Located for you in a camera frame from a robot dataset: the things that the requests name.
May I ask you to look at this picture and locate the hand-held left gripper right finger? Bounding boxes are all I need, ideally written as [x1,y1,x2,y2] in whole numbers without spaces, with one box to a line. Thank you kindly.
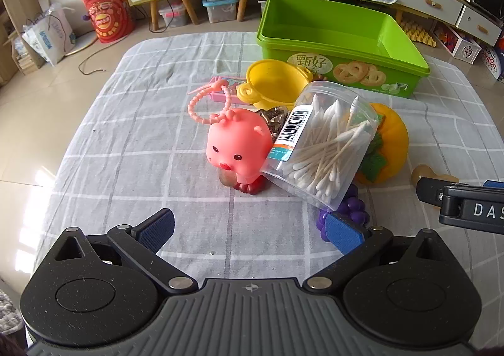
[303,211,463,296]

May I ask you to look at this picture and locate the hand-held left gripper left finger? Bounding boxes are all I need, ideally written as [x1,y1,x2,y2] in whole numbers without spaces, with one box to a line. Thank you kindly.
[37,207,199,297]

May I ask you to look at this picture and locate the brown monkey figure toy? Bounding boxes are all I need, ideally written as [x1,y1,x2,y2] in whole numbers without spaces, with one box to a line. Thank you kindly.
[410,164,461,208]

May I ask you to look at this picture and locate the purple toy grapes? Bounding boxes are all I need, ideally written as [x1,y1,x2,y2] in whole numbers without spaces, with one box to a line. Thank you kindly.
[316,184,371,242]

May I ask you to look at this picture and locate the orange toy pumpkin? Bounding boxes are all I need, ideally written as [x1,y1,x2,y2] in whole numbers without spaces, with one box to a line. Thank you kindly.
[352,102,410,185]

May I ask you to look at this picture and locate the clear cotton swab jar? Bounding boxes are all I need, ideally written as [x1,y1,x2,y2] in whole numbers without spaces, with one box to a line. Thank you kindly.
[260,80,381,213]

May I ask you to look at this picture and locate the pink pig toy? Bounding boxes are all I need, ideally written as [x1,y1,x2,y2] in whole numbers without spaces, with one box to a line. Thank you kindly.
[188,79,273,187]

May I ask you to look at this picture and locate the pink cartoon case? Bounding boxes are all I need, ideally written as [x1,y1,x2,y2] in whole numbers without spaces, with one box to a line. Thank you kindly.
[210,76,247,104]

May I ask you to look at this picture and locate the yellow toy pot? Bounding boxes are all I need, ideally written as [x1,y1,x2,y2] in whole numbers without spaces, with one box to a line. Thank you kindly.
[236,59,312,109]

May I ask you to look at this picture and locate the green plastic box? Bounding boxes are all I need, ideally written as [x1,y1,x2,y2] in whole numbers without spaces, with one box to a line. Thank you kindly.
[257,0,431,99]

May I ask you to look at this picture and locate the white box red print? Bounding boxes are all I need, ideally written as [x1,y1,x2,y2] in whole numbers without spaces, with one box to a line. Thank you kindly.
[481,40,504,81]

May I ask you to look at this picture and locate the white printed box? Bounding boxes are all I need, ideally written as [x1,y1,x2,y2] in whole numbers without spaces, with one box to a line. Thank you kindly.
[435,21,483,65]

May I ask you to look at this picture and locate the yellow egg tray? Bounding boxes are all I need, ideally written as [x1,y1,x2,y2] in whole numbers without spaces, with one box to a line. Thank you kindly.
[402,19,438,46]

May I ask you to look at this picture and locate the grey fuzzy rug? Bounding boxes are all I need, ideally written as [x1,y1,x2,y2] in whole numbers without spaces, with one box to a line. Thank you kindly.
[0,288,25,337]

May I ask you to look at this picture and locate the white round floor stand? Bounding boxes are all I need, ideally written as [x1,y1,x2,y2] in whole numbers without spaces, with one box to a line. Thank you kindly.
[65,29,99,56]

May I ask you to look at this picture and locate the clear box white lid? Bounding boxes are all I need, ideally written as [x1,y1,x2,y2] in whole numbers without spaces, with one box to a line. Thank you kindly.
[157,0,187,29]

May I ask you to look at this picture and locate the red printed barrel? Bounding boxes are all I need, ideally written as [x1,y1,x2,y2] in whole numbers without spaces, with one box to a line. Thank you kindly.
[81,0,135,44]

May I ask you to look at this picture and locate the white shopping bag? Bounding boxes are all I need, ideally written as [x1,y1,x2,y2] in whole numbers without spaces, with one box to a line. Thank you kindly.
[21,3,76,67]

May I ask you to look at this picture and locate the clear box blue lid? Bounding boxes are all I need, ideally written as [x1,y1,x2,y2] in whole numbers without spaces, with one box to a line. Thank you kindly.
[202,0,239,24]

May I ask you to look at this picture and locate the wooden bookshelf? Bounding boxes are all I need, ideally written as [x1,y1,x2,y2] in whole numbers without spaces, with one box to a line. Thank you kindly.
[0,0,46,85]

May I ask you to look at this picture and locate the brown cord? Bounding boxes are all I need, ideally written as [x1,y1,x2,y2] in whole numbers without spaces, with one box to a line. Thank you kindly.
[79,39,119,76]

